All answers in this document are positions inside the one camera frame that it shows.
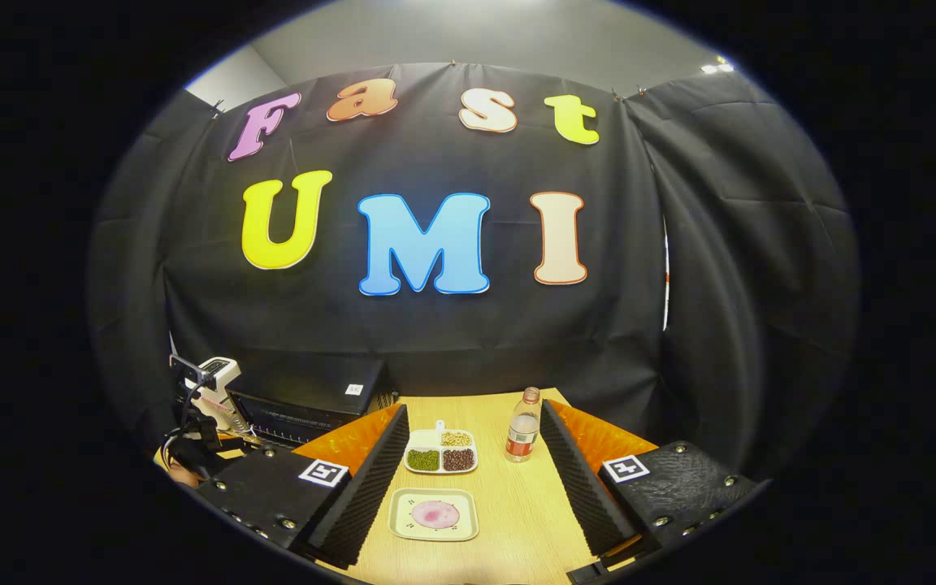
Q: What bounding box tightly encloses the black backdrop cloth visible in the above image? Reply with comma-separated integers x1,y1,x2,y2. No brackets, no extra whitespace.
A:
86,61,859,480

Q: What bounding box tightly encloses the white toaster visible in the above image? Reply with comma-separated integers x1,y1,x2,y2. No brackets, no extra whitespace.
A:
192,356,248,433

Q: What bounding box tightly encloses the divided tray of beans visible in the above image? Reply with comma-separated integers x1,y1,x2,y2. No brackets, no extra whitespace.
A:
403,420,479,475

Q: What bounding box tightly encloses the clear plastic bottle red label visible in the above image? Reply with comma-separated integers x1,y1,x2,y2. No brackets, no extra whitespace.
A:
505,387,542,464

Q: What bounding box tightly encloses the black electric oven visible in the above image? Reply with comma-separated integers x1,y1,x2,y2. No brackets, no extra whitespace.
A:
228,356,397,449

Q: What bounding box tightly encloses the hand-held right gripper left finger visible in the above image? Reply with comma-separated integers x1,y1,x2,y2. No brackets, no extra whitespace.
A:
188,402,412,570

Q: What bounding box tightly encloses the cream plate with pink food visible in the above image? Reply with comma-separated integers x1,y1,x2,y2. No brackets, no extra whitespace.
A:
388,487,479,543

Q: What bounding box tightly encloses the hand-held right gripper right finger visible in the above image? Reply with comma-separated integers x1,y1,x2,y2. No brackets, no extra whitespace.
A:
539,398,760,582

